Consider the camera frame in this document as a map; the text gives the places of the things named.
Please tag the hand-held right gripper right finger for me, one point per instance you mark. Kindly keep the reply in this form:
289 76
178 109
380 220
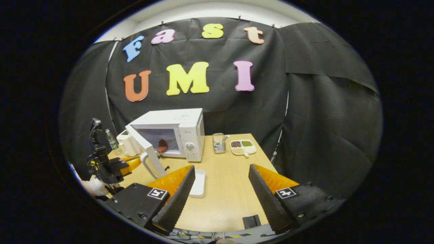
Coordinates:
268 200

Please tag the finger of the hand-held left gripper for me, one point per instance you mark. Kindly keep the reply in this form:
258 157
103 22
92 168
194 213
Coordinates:
132 164

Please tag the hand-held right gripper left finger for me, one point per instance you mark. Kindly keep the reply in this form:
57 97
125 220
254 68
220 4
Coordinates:
176 203

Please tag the brown meat piece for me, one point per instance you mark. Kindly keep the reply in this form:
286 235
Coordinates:
162 146

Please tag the white microwave oven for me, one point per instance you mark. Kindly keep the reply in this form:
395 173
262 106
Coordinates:
190 125

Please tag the white toaster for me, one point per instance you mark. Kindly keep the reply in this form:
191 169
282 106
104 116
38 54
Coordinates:
127 144

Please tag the clear plastic water bottle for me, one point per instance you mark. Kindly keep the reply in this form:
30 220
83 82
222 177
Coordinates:
112 140

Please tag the small black box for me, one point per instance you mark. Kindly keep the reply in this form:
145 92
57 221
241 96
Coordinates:
251 222

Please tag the white rectangular tray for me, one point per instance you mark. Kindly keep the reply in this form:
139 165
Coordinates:
198 184

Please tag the yellow black hazard tape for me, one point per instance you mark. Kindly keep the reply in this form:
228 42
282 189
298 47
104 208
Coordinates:
237 235

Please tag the white divided condiment tray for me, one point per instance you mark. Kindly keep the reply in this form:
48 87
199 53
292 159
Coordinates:
242 146

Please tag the black backdrop cloth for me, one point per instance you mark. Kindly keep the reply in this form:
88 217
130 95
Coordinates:
322 118

